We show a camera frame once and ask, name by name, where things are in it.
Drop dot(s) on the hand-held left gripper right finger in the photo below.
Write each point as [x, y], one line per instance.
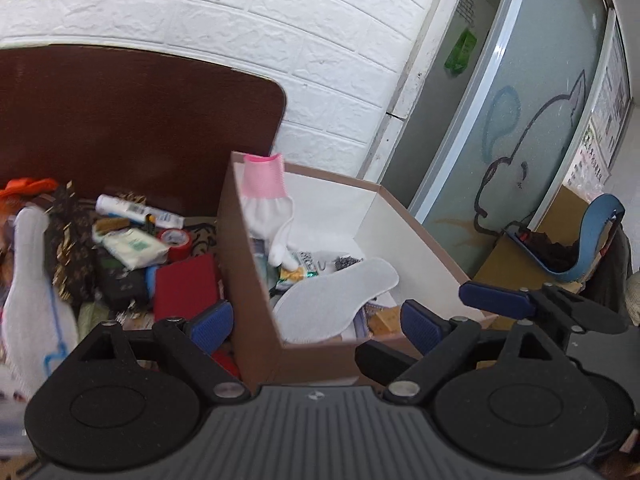
[419, 329]

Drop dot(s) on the dark patterned cloth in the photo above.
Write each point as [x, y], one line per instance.
[72, 250]

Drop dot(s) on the wall notice sheets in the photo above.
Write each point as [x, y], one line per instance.
[607, 105]

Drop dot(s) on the white shoe insole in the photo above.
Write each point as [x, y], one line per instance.
[332, 300]

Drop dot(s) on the white glove with pink cuff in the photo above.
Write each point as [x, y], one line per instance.
[265, 210]

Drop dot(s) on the glass door with cartoon drawing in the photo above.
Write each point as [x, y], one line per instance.
[530, 85]

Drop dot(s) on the dark brown wooden desktop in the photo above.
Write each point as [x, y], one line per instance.
[125, 110]

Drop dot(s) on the small paper notice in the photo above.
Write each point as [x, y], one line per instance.
[468, 6]

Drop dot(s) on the blue curved band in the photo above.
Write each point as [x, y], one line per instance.
[595, 230]

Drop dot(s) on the white tissue pack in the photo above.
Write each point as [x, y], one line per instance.
[134, 247]

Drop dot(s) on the red tape roll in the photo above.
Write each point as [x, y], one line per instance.
[175, 242]

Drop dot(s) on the brown cardboard box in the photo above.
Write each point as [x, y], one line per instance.
[295, 355]

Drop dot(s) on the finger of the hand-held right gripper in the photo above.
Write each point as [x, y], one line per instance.
[492, 300]

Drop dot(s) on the white knitted glove blue thread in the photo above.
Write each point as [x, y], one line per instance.
[35, 305]

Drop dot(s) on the leopard print mat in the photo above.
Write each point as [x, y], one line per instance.
[204, 237]

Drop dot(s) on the red wallet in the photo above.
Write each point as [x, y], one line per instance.
[186, 287]

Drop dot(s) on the orange cloth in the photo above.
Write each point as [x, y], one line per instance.
[27, 186]

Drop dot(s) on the green yellow small packet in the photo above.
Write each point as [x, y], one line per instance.
[296, 272]

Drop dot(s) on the white tube with label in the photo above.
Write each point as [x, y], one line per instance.
[135, 209]

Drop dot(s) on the black pouch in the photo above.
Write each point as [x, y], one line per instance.
[122, 285]

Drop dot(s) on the plain cardboard carton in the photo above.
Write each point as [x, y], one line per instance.
[505, 265]

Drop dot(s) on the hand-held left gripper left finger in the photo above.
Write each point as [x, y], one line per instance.
[214, 324]

